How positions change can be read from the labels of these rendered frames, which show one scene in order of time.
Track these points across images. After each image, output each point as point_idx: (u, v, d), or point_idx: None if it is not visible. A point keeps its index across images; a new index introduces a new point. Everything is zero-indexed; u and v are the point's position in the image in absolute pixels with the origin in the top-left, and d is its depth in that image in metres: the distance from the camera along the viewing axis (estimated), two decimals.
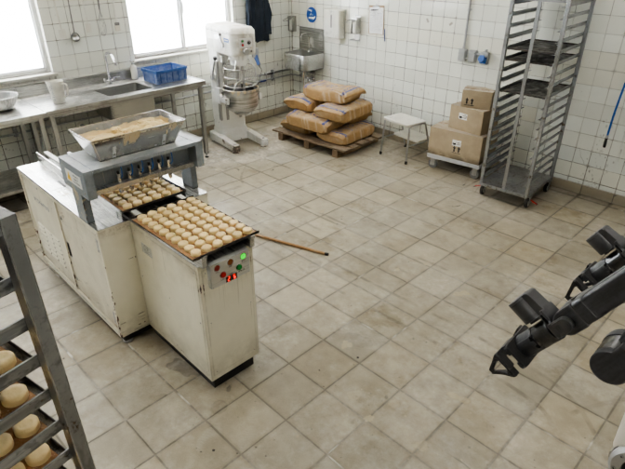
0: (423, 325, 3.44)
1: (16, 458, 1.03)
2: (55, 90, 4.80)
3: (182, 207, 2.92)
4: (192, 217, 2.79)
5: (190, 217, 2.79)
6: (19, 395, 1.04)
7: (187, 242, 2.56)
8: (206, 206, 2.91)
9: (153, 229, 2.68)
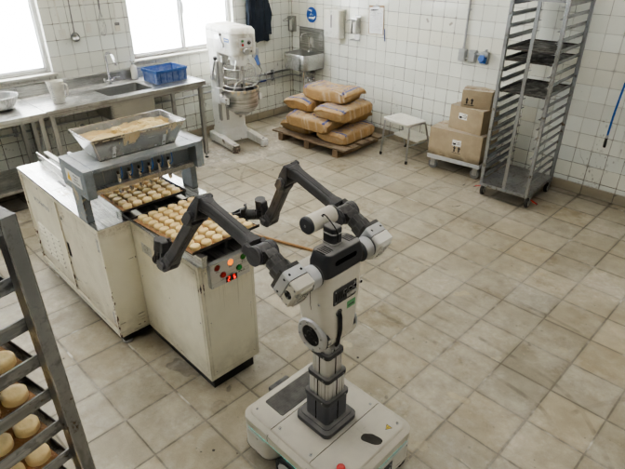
0: (423, 325, 3.44)
1: (16, 458, 1.03)
2: (55, 90, 4.80)
3: (183, 206, 2.91)
4: None
5: None
6: (19, 395, 1.04)
7: None
8: None
9: (153, 227, 2.67)
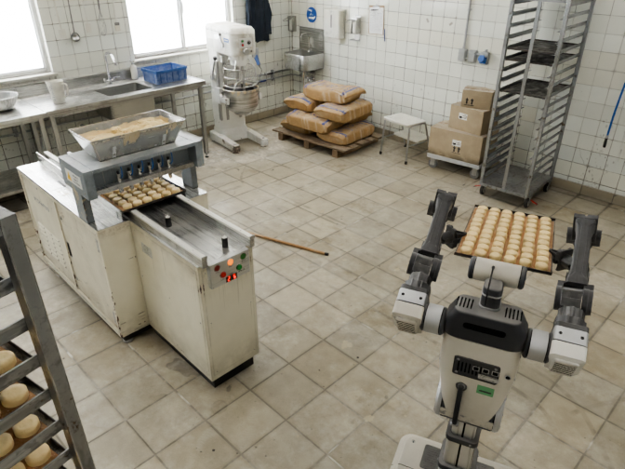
0: None
1: (16, 458, 1.03)
2: (55, 90, 4.80)
3: (527, 221, 2.61)
4: (517, 230, 2.49)
5: (515, 228, 2.50)
6: (19, 395, 1.04)
7: (474, 240, 2.38)
8: (546, 230, 2.50)
9: (472, 219, 2.60)
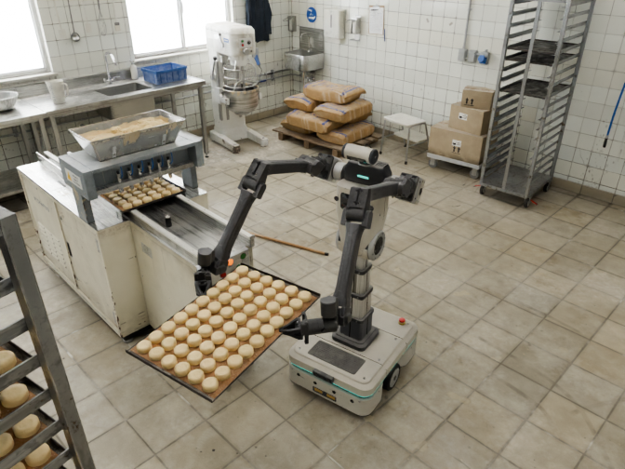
0: (423, 325, 3.44)
1: (16, 458, 1.03)
2: (55, 90, 4.80)
3: (170, 348, 1.76)
4: (211, 323, 1.85)
5: (211, 326, 1.84)
6: (19, 395, 1.04)
7: (284, 307, 1.91)
8: (172, 321, 1.87)
9: (251, 354, 1.72)
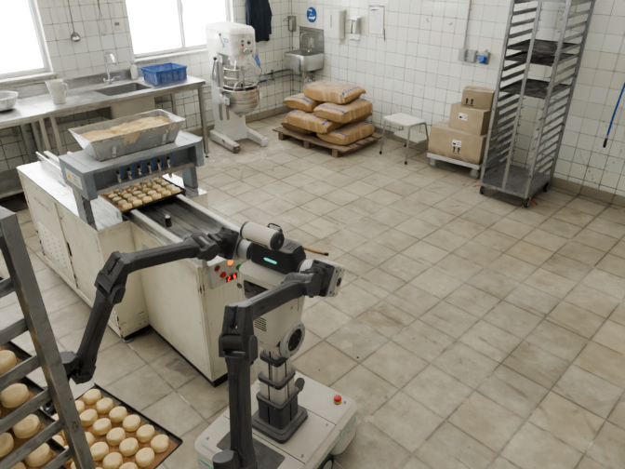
0: (423, 325, 3.44)
1: (16, 458, 1.03)
2: (55, 90, 4.80)
3: None
4: None
5: None
6: (19, 395, 1.04)
7: (126, 463, 1.42)
8: None
9: None
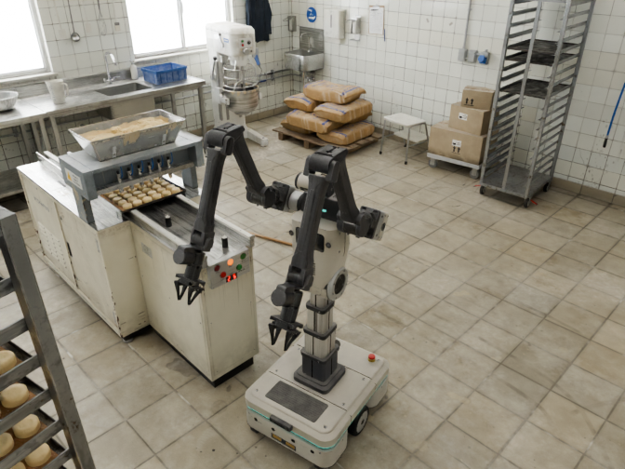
0: (423, 325, 3.44)
1: (16, 458, 1.03)
2: (55, 90, 4.80)
3: None
4: None
5: None
6: (19, 395, 1.04)
7: None
8: None
9: None
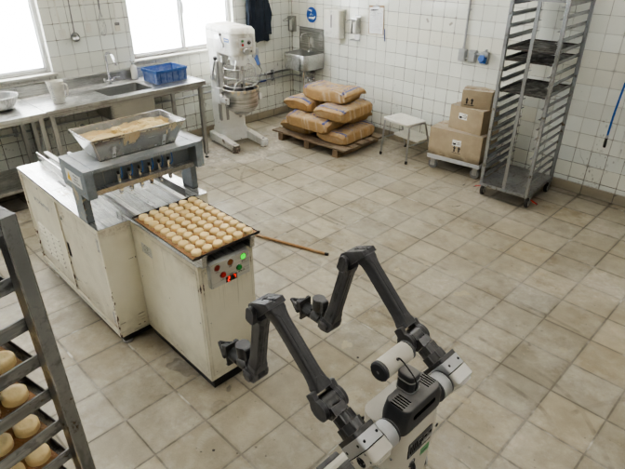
0: (423, 325, 3.44)
1: (16, 458, 1.03)
2: (55, 90, 4.80)
3: None
4: None
5: None
6: (19, 395, 1.04)
7: None
8: None
9: None
